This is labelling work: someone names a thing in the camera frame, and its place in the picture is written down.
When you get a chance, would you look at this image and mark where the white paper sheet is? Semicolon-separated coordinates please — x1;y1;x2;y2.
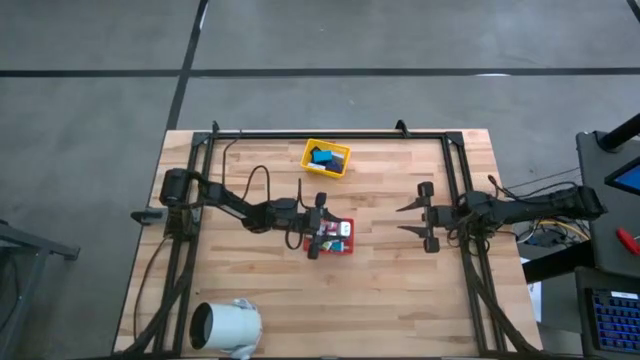
519;257;544;324

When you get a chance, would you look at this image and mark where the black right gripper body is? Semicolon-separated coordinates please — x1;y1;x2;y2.
426;204;455;231

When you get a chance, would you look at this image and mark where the grey metal stand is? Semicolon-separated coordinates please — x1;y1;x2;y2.
0;218;81;360

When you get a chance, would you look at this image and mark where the black side desk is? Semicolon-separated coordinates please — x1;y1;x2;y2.
574;130;640;279

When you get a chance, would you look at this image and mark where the black bracket beside table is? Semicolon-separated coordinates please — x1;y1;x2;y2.
130;208;169;226

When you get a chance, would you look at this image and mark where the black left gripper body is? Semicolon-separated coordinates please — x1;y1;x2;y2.
302;207;326;239

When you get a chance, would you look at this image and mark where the black pole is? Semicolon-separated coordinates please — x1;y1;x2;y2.
598;112;640;153

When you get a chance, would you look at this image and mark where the device with blue screen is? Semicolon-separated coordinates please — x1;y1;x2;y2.
603;156;640;197

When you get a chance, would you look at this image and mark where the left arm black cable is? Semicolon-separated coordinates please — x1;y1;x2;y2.
221;130;272;204

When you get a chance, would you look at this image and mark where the red plastic basket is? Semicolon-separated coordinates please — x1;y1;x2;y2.
302;217;356;256

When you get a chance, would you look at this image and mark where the yellow plastic basket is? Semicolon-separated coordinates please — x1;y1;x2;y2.
300;138;352;180

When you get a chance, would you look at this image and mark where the black desk beam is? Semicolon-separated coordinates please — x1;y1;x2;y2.
522;239;596;284

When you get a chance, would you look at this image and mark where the red hand tool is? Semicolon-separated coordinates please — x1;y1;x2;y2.
615;227;640;257

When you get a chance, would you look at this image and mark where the black laptop lit keyboard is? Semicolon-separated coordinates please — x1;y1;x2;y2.
574;266;640;360

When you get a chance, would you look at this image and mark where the tangled cable bundle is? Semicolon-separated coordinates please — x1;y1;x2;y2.
487;168;592;250

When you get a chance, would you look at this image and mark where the black aluminium table frame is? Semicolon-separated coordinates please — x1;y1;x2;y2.
119;118;539;357

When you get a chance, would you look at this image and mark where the dark cable along table edge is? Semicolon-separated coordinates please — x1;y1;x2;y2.
130;234;171;346

